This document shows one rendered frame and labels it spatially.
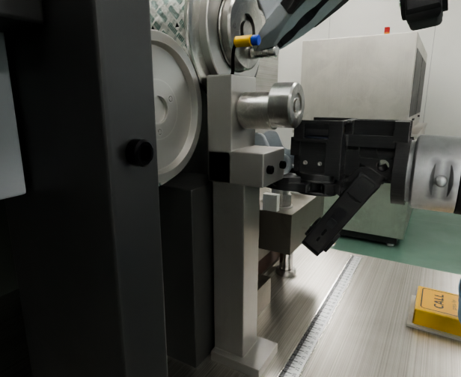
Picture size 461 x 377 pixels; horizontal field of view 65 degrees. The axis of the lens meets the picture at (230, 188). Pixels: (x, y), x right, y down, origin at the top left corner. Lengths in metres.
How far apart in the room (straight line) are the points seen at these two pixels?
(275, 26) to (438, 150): 0.19
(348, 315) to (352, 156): 0.23
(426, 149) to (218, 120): 0.20
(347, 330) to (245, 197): 0.24
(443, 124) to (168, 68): 4.61
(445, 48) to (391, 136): 4.49
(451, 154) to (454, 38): 4.52
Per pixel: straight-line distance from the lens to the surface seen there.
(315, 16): 0.39
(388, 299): 0.59
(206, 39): 0.35
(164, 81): 0.31
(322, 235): 0.43
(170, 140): 0.32
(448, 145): 0.39
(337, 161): 0.39
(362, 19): 5.03
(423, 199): 0.39
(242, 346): 0.42
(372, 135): 0.40
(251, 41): 0.32
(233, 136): 0.34
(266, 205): 0.51
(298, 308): 0.54
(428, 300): 0.56
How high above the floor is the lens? 1.18
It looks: 14 degrees down
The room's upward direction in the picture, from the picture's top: straight up
